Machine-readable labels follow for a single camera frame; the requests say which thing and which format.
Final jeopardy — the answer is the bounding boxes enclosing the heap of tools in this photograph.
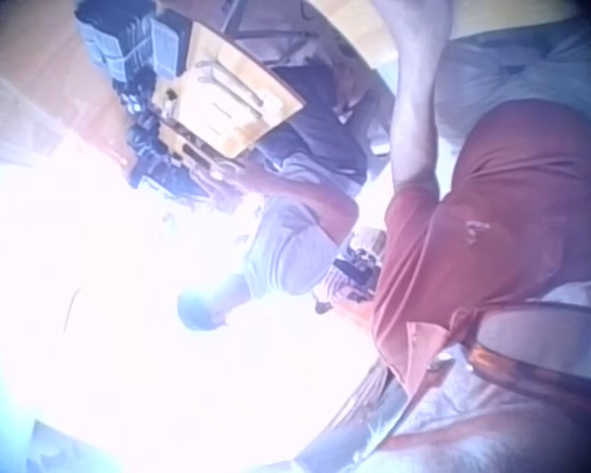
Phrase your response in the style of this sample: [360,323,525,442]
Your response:
[313,228,389,316]

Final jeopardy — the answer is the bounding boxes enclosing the yellow tool rack with tools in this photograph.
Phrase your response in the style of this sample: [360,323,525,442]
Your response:
[73,0,307,199]

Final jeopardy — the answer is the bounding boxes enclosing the person's legs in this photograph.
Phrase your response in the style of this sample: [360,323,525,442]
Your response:
[432,33,591,145]

